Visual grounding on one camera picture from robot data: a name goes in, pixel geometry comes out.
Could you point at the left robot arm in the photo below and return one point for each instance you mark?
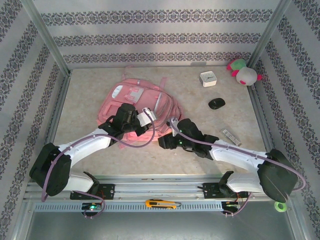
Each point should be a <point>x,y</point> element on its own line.
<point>82,150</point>

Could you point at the white square alarm clock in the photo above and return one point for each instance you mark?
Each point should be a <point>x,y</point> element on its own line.
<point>208,78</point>

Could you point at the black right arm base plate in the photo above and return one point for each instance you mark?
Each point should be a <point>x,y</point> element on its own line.
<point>210,191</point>

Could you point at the aluminium frame post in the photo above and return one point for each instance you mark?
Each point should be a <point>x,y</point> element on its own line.
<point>45,35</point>
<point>270,32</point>

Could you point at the green tape roll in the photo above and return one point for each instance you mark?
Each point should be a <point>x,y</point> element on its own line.
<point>275,206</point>

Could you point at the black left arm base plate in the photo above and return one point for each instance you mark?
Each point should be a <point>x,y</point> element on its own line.
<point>108,191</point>

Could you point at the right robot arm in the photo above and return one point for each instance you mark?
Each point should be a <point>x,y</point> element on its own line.
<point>237,157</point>

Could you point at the grey pink green plush toy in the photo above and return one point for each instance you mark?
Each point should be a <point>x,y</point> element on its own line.
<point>246,76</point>

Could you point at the black computer mouse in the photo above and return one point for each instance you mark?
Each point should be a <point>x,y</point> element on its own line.
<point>217,103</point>

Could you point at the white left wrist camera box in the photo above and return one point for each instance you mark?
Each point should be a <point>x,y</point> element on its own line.
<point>146,117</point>

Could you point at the pink school backpack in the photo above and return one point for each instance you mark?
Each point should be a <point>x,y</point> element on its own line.
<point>140,100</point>

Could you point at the aluminium mounting rail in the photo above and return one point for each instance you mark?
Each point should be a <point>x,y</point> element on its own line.
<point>160,187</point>

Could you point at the aluminium side rail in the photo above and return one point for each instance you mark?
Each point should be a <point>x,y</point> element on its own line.
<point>56,120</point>
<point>262,125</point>

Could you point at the yellow utility knife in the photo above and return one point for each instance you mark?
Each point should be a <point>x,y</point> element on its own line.
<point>155,203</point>

